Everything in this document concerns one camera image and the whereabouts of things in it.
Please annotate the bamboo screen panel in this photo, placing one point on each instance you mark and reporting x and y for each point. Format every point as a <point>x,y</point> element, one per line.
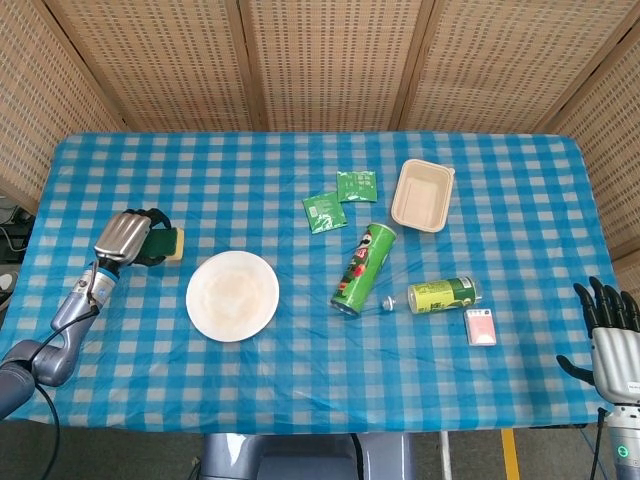
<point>615,150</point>
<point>40,100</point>
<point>165,65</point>
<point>500,65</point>
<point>330,65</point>

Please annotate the green chips can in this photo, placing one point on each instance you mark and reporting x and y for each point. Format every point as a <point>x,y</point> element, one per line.
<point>362,272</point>

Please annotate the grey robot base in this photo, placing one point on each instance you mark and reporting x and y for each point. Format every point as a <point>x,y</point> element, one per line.
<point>300,457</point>

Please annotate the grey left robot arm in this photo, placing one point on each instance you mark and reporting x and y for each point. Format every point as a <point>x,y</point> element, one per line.
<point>70,320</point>

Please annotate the green yellow sponge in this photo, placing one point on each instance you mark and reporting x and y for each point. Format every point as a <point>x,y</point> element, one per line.
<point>164,241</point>

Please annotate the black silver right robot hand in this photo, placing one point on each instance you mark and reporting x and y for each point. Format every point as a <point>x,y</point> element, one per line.
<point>617,357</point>

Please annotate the grey white shoe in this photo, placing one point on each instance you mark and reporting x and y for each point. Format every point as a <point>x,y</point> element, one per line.
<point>7,287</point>

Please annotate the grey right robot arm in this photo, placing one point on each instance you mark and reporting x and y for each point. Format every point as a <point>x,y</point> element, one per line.
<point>625,442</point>

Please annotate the green label plastic bottle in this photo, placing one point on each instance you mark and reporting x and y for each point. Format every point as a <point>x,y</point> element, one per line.
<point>442,295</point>

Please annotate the blue checkered tablecloth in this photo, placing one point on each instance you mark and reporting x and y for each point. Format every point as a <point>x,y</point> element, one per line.
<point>320,380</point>

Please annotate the light green sachet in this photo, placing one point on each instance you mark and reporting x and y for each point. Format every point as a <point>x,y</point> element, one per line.
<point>325,212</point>

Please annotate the yellow floor tape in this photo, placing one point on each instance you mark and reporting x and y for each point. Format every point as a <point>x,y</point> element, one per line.
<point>510,455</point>

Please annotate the dark green sachet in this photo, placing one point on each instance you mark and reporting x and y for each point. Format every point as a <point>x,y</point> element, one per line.
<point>357,186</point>

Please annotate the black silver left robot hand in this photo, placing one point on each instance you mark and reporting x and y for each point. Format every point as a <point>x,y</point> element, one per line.
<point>122,235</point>

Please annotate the pink white card box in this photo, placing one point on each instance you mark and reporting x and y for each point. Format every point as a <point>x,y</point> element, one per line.
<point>480,327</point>

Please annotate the beige food container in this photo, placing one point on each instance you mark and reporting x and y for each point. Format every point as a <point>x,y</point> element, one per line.
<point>422,197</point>

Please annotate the white paper plate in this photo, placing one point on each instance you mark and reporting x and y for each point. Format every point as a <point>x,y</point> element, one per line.
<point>232,297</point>

